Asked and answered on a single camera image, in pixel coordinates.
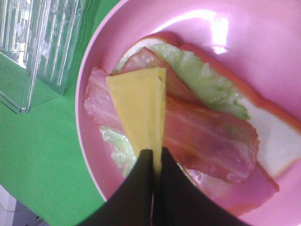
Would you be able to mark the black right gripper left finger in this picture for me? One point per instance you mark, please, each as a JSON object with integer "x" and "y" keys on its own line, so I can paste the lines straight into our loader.
{"x": 131, "y": 204}

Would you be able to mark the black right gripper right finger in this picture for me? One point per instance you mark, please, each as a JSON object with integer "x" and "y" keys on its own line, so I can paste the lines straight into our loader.
{"x": 177, "y": 202}

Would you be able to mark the green lettuce leaf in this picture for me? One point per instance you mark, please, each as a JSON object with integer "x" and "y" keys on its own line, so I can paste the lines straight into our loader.
{"x": 164, "y": 96}

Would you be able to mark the yellow cheese slice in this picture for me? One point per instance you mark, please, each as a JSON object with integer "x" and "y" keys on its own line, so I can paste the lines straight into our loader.
{"x": 139, "y": 98}

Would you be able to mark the bread slice from box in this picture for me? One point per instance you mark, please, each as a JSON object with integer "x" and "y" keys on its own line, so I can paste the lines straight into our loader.
{"x": 277, "y": 141}

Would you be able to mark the green tablecloth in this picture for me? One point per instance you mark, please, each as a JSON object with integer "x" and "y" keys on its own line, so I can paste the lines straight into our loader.
{"x": 41, "y": 163}

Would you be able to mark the pink round plate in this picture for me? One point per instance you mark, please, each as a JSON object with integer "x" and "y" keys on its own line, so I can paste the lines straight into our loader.
{"x": 258, "y": 40}

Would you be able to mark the clear plastic box left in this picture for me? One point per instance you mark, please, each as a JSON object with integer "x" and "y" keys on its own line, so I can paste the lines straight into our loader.
{"x": 38, "y": 40}

